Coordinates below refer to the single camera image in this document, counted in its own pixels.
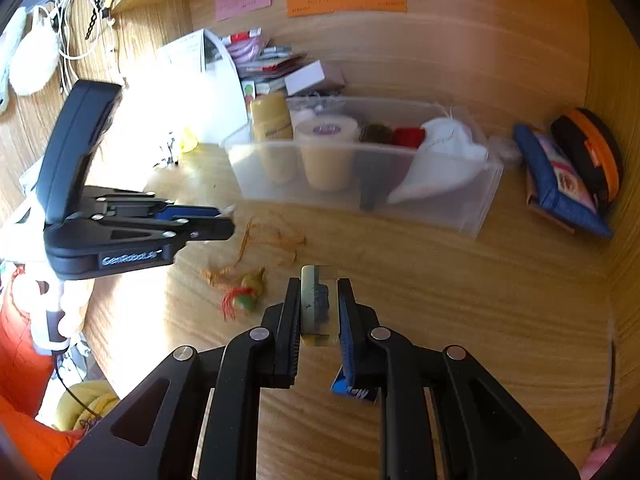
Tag round cream jar purple label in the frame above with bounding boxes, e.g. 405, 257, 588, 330
294, 115, 360, 192

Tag clear plastic storage bin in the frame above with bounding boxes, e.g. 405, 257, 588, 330
223, 96, 503, 235

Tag small grey green box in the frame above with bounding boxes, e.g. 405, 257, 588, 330
300, 266, 340, 347

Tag white paper sheets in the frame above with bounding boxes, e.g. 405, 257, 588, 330
101, 29, 248, 166

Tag small white cardboard box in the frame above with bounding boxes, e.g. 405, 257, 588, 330
284, 61, 345, 96

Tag blue patchwork pencil case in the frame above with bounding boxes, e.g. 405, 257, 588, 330
513, 124, 613, 238

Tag red velvet pouch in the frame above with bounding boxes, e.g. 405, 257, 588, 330
392, 127, 426, 150

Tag blue card pack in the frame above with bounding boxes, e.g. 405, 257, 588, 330
330, 367, 378, 404

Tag person's right hand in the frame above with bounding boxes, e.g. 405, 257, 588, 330
580, 443, 617, 480

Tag bag with pink cord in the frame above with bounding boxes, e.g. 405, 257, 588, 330
221, 28, 270, 63

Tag dark green glass jar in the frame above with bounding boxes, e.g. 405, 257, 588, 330
359, 124, 394, 144

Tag black orange zip case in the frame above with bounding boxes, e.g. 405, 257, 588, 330
550, 107, 624, 214

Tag yellow cylindrical bottle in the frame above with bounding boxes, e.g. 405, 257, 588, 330
250, 92, 297, 185

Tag person's left hand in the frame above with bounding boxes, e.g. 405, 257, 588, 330
11, 264, 70, 356

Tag gourd charm with tassel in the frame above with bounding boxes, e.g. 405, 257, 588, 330
200, 210, 307, 322

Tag stack of books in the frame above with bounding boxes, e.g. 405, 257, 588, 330
235, 46, 307, 107

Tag white drawstring pouch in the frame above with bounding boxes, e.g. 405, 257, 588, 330
386, 115, 489, 204

